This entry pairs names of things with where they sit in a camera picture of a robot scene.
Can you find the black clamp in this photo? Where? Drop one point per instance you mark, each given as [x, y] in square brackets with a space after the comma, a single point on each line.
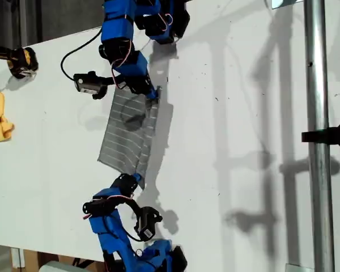
[337, 134]

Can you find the black camera box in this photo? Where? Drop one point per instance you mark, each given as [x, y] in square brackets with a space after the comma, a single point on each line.
[86, 83]
[147, 224]

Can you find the steel post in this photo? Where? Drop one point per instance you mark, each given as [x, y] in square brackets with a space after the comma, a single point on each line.
[317, 85]

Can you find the brown cardboard box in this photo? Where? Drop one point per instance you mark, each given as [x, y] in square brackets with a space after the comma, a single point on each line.
[31, 260]

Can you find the black camera stalk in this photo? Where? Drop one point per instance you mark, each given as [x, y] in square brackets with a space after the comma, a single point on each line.
[136, 209]
[106, 80]

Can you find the grey striped towel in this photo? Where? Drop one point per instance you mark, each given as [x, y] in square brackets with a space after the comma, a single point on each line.
[122, 127]

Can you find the black yellow power tool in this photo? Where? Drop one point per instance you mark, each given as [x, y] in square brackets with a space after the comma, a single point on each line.
[20, 61]

